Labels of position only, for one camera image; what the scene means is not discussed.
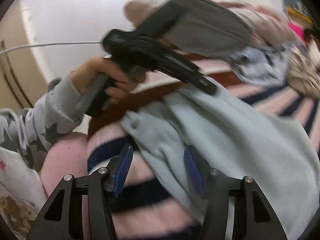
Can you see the pink fleece cloth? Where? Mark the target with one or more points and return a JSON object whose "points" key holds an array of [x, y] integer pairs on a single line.
{"points": [[65, 160]]}

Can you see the grey cloth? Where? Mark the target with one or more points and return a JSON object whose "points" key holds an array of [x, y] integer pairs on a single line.
{"points": [[200, 30]]}

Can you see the striped printed blanket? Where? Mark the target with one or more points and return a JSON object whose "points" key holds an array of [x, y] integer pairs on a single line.
{"points": [[150, 226]]}

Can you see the pink patchwork quilt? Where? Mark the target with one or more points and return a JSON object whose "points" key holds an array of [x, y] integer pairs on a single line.
{"points": [[140, 7]]}

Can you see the white printed cloth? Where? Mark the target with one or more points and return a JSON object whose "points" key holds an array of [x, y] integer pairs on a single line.
{"points": [[17, 185]]}

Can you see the yellow shelf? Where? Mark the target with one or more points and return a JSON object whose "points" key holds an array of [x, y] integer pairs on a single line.
{"points": [[297, 13]]}

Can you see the beige striped garment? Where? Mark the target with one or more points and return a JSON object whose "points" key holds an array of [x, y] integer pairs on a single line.
{"points": [[302, 72]]}

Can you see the blue striped garment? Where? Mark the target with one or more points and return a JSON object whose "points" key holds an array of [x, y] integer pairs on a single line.
{"points": [[257, 65]]}

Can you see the person's left hand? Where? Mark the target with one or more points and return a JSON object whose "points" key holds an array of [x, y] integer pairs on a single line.
{"points": [[100, 66]]}

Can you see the beige panelled door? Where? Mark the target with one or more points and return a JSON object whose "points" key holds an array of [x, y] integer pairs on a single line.
{"points": [[15, 67]]}

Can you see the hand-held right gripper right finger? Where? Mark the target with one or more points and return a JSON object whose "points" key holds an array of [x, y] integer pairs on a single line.
{"points": [[193, 175]]}

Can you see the pink shopping bag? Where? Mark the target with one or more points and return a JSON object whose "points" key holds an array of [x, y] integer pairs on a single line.
{"points": [[296, 30]]}

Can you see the light blue pants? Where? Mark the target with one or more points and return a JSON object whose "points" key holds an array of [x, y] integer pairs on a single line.
{"points": [[237, 142]]}

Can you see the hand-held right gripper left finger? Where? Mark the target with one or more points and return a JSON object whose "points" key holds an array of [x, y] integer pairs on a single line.
{"points": [[123, 170]]}

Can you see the person's left forearm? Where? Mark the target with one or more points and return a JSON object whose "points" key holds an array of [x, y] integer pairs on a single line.
{"points": [[50, 110]]}

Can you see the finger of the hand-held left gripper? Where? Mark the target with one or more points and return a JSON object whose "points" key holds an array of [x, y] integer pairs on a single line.
{"points": [[190, 75]]}

